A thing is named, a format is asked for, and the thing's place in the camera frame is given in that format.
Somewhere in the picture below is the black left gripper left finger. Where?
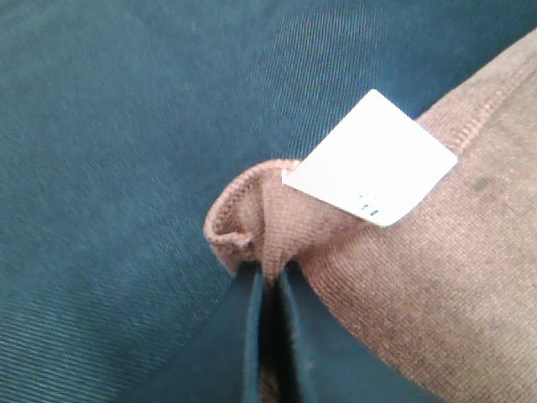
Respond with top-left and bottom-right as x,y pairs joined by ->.
125,262 -> 263,402

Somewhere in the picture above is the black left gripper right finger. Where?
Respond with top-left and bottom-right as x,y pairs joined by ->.
279,264 -> 436,402

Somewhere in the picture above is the brown towel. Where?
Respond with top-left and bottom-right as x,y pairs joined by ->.
204,33 -> 536,402

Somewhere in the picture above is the white towel label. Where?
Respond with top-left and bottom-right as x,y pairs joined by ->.
282,89 -> 457,227

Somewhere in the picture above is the black table cloth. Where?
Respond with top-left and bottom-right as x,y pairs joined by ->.
1,1 -> 536,402

